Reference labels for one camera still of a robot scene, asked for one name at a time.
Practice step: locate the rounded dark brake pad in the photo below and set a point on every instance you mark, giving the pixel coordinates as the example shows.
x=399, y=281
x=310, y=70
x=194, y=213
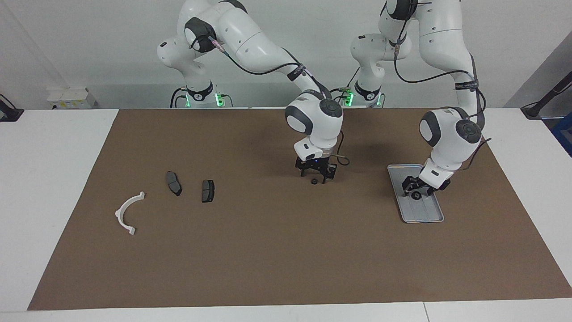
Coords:
x=173, y=183

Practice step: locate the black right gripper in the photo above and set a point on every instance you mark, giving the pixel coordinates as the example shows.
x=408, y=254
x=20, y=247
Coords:
x=315, y=164

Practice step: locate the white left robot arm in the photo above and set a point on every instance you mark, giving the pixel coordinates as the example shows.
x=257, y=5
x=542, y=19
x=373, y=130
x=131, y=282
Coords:
x=447, y=44

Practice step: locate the rectangular dark brake pad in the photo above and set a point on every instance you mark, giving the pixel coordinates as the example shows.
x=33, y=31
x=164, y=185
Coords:
x=208, y=191

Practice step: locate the silver metal tray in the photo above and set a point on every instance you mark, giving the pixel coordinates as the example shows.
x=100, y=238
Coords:
x=424, y=212

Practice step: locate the brown table mat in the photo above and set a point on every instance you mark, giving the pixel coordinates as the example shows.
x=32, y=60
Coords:
x=268, y=246

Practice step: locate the blue crate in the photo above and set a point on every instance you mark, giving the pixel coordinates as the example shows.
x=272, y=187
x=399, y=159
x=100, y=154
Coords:
x=564, y=134

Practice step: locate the large black bearing gear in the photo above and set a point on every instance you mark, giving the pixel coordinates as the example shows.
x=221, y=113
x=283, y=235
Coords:
x=416, y=196

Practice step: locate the black table clamp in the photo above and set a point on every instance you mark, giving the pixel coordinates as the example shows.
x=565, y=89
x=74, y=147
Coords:
x=9, y=114

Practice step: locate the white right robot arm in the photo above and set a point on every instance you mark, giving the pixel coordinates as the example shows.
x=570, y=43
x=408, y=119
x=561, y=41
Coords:
x=250, y=36

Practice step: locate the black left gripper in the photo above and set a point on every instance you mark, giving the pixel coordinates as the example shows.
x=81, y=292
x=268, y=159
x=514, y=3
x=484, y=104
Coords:
x=420, y=183

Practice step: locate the white curved plastic bracket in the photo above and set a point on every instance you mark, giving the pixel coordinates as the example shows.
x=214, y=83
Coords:
x=120, y=219

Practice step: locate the white power strip box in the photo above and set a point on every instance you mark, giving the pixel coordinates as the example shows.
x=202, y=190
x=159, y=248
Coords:
x=71, y=98

